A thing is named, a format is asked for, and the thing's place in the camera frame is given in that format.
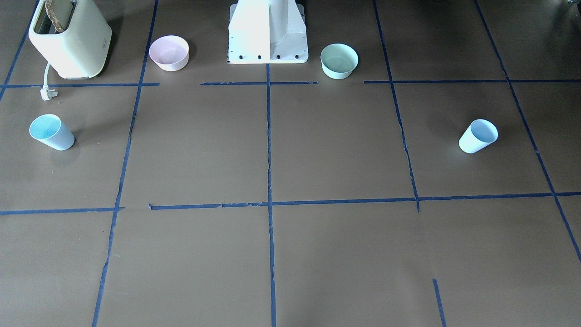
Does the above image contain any toast slice in toaster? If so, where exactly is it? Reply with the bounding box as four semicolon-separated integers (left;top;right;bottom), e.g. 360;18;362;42
45;0;73;33

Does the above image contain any pink bowl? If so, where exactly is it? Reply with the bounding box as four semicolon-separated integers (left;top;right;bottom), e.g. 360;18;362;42
148;35;190;72

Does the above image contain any pale blue cup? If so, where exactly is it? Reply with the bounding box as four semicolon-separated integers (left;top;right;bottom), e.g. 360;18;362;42
458;119;498;154

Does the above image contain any white toaster power cord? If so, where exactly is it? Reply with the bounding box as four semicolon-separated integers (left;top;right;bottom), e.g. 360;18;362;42
40;62;59;102

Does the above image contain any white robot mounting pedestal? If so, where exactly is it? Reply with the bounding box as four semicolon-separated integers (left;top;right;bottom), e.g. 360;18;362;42
228;0;309;64

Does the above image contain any cream toaster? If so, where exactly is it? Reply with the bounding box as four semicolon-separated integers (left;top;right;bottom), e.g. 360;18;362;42
28;0;112;80

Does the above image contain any green bowl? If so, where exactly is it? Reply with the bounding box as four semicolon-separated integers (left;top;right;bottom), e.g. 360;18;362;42
320;43;359;80

